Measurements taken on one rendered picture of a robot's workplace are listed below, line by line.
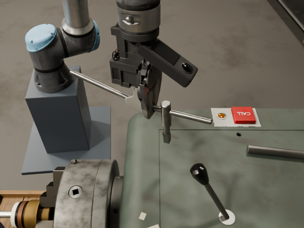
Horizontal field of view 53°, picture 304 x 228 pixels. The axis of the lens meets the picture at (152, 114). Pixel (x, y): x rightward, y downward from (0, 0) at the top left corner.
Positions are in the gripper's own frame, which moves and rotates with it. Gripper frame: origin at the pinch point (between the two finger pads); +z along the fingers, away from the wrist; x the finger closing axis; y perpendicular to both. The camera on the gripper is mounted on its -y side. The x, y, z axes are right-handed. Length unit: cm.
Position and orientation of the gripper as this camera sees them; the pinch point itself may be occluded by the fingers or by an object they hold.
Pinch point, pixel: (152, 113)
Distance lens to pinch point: 66.9
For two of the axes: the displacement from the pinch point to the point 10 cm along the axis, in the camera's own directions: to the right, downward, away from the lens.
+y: -9.2, -2.5, 3.1
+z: 0.2, 7.6, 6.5
